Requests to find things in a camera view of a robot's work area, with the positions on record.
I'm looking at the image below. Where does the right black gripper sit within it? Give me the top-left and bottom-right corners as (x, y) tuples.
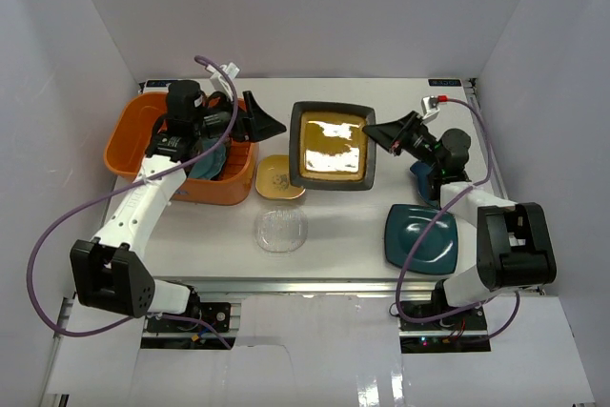
(363, 111), (443, 173)

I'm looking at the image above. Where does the dark blue leaf plate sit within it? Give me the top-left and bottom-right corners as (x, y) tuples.
(410, 161), (439, 209)

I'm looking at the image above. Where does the amber black-rimmed square plate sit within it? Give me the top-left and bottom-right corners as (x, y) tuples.
(289, 101), (376, 192)

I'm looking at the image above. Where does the teal scalloped round plate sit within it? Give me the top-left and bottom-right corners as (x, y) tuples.
(188, 142), (228, 180)

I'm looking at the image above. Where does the teal square large plate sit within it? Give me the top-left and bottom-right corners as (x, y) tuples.
(383, 203), (459, 277)

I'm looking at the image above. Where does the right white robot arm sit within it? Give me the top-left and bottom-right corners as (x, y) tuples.
(363, 112), (558, 330)

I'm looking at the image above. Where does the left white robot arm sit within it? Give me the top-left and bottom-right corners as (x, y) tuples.
(70, 80), (286, 330)

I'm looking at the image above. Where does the orange plastic bin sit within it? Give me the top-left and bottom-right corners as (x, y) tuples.
(104, 92), (258, 206)

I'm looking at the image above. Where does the yellow square small plate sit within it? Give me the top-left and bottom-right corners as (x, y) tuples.
(255, 154), (305, 200)

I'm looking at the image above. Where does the clear glass round plate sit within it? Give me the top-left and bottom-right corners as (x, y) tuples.
(254, 206), (309, 254)

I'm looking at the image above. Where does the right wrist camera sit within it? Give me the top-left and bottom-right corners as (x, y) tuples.
(421, 95), (448, 124)

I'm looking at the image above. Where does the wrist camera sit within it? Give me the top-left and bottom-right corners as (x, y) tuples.
(205, 62), (240, 92)
(421, 95), (448, 124)

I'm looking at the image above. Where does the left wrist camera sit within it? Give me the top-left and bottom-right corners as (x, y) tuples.
(205, 62), (240, 92)

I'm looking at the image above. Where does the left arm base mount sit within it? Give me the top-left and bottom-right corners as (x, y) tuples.
(141, 291), (234, 350)

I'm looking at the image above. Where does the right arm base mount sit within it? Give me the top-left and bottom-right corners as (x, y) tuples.
(388, 303), (491, 355)

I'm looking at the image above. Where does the aluminium table frame rail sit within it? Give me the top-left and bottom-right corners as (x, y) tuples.
(47, 76), (544, 398)

